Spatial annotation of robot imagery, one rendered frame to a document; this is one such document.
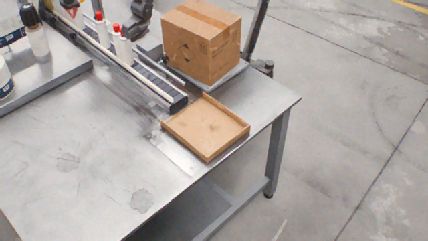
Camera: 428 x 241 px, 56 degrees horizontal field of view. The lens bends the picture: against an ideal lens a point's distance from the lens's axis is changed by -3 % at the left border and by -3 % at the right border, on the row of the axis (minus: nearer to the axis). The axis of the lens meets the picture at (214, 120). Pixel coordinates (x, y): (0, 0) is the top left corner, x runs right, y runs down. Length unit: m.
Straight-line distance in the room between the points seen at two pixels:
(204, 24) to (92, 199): 0.91
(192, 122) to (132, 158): 0.32
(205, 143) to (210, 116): 0.16
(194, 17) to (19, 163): 1.00
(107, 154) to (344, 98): 2.07
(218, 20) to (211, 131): 0.52
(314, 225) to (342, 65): 1.58
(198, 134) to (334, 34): 2.45
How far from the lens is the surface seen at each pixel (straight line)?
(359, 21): 4.27
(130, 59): 2.08
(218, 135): 1.78
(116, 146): 1.80
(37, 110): 2.08
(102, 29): 2.18
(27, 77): 2.20
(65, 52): 2.29
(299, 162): 2.80
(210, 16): 1.97
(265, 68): 3.01
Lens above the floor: 2.16
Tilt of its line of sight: 46 degrees down
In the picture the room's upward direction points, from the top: straight up
